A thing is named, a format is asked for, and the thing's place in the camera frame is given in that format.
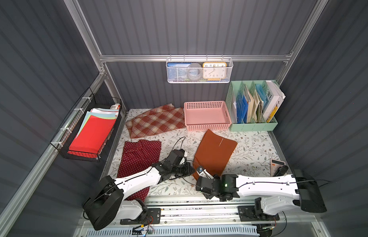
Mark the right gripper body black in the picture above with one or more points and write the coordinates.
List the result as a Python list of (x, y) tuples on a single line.
[(203, 183)]

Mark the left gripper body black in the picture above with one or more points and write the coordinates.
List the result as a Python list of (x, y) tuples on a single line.
[(184, 169)]

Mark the rust orange skirt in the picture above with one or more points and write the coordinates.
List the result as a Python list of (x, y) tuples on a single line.
[(213, 153)]

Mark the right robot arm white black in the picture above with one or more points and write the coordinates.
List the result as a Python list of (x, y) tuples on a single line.
[(274, 194)]

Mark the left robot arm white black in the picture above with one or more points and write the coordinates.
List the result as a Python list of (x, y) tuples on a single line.
[(108, 200)]

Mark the grey tape roll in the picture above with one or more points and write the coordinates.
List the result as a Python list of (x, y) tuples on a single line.
[(194, 72)]

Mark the dark red polka-dot skirt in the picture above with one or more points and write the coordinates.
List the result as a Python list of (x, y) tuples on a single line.
[(138, 156)]

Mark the floral table mat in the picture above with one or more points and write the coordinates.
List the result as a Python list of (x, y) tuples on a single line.
[(251, 157)]

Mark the red plaid skirt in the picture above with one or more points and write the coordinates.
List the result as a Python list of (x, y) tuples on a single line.
[(156, 121)]

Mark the small orange white card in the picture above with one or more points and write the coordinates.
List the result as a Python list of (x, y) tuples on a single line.
[(275, 165)]

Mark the pink plastic basket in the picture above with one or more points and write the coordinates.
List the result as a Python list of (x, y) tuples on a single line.
[(201, 116)]

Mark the blue folders in organizer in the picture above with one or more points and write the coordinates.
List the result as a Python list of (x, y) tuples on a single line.
[(241, 106)]

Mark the red paper stack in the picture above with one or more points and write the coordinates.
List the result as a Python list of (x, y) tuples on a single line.
[(92, 134)]

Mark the mint green file organizer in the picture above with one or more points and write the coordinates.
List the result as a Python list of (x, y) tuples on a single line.
[(233, 89)]

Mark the blue box in basket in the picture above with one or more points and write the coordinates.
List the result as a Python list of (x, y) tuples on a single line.
[(177, 71)]

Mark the yellow alarm clock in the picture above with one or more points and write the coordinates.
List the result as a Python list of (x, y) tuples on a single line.
[(214, 71)]

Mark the white book in organizer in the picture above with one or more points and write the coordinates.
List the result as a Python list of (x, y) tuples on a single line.
[(274, 99)]

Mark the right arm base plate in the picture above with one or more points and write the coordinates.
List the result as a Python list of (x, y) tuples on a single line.
[(247, 214)]

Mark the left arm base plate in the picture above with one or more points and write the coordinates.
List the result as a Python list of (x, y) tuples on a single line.
[(148, 216)]

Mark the black wire side basket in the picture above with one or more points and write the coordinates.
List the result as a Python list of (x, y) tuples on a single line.
[(94, 103)]

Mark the white wire wall basket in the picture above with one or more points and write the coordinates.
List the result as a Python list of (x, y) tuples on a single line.
[(201, 60)]

